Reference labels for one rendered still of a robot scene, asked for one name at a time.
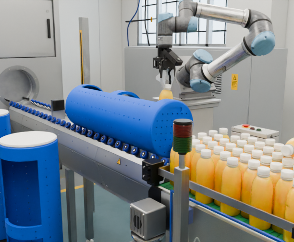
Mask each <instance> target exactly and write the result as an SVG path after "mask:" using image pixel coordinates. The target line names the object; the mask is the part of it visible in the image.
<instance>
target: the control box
mask: <svg viewBox="0 0 294 242"><path fill-rule="evenodd" d="M250 127H254V128H255V129H254V130H252V129H250ZM257 128H260V127H256V126H251V125H250V126H248V127H244V126H242V125H237V126H233V127H232V129H231V136H232V135H237V136H239V137H240V140H241V133H249V134H250V137H255V138H257V142H264V143H266V142H265V141H266V139H274V140H275V143H278V140H279V137H278V136H279V131H274V130H269V129H265V128H260V129H261V131H257ZM264 129H265V130H264Z"/></svg>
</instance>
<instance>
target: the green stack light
mask: <svg viewBox="0 0 294 242"><path fill-rule="evenodd" d="M192 143H193V136H191V137H187V138H180V137H175V136H173V142H172V149H173V151H174V152H178V153H188V152H191V151H192Z"/></svg>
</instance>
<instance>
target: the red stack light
mask: <svg viewBox="0 0 294 242"><path fill-rule="evenodd" d="M173 136H175V137H180V138H187V137H191V136H193V124H191V125H176V124H174V123H173Z"/></svg>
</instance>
